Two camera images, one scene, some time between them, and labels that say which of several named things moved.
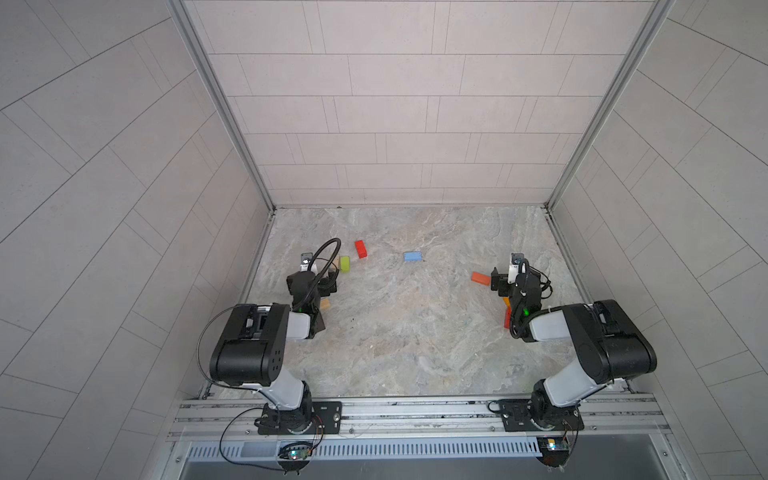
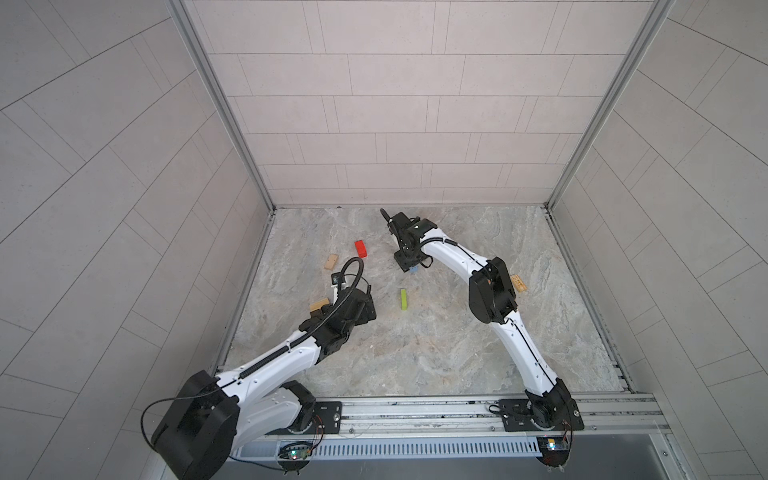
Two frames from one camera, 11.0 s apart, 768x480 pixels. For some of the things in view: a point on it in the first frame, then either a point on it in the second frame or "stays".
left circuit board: [293, 457] stays
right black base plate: [521, 416] stays
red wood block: [361, 249] stays
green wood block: [345, 264] to [404, 299]
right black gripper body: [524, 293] to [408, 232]
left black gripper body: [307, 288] to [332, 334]
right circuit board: [554, 450] stays
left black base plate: [326, 420] stays
